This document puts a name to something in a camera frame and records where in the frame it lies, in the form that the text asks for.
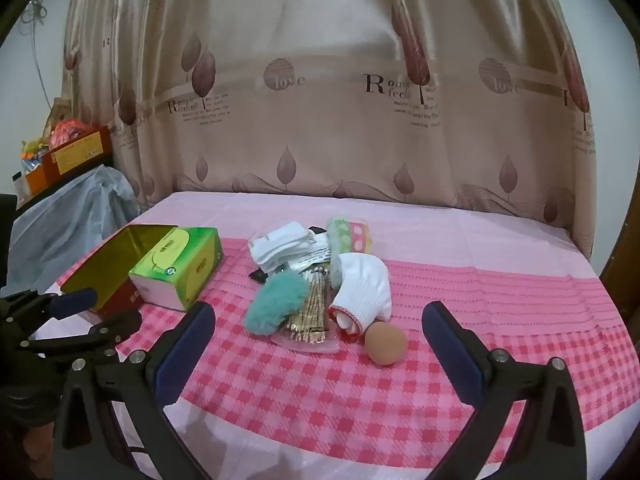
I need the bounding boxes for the white knit gloves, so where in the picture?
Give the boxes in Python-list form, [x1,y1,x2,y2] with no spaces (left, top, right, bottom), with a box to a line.
[327,252,391,343]

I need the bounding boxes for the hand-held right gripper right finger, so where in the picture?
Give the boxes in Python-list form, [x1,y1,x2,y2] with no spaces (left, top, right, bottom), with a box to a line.
[421,301,588,480]

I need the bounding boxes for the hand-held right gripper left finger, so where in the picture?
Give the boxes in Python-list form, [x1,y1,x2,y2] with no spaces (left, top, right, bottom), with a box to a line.
[52,301,217,480]

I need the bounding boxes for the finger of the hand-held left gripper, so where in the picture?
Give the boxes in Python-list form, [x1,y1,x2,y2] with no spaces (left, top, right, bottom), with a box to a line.
[27,309,144,357]
[0,288,99,333]

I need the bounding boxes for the white socks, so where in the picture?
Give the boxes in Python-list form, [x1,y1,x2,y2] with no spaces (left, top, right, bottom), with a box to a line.
[248,221,331,276]

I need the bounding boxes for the gold and red tin box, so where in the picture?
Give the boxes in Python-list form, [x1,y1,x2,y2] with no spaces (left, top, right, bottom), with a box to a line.
[60,224,181,318]

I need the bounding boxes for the teal fluffy puff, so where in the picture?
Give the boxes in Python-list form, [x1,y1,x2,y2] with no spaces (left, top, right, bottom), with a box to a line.
[243,272,310,335]

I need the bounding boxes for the pink checkered blanket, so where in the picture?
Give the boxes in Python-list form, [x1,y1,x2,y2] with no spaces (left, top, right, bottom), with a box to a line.
[30,190,640,480]

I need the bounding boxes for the polka dot striped towel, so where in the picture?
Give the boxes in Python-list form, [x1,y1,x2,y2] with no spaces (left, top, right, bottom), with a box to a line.
[325,215,375,290]

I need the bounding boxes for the red mesh bag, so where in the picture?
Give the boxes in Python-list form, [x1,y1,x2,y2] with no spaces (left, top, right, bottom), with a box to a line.
[50,119,96,151]

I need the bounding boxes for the red-brown cardboard box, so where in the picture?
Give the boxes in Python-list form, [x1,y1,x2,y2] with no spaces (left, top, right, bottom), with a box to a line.
[41,127,117,183]

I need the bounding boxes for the green tissue pack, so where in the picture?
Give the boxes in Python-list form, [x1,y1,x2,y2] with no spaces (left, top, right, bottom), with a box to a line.
[128,226,224,312]

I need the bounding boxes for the grey plastic cover sheet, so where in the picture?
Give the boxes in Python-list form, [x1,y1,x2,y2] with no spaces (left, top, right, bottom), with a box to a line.
[7,165,146,296]

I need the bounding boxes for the wooden furniture edge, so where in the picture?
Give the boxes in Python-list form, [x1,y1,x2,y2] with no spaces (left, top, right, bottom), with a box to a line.
[600,215,640,306]

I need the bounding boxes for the beige makeup sponge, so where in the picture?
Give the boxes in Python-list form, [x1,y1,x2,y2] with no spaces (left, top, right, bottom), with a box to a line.
[364,322,407,366]

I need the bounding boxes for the black panel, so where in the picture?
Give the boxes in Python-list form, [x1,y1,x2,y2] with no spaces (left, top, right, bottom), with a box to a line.
[0,194,16,286]

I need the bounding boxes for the pack of bobby pins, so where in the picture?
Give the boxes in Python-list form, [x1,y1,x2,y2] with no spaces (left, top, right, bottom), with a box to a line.
[272,267,341,356]

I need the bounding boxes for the beige leaf print curtain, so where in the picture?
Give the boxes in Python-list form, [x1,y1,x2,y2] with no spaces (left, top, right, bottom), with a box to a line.
[62,0,598,256]

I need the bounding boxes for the brown paper bag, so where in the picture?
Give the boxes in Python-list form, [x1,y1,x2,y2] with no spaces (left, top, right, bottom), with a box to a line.
[50,97,76,126]

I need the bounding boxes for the wall cable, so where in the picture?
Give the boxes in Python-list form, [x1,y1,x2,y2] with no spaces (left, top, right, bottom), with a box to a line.
[20,0,52,106]

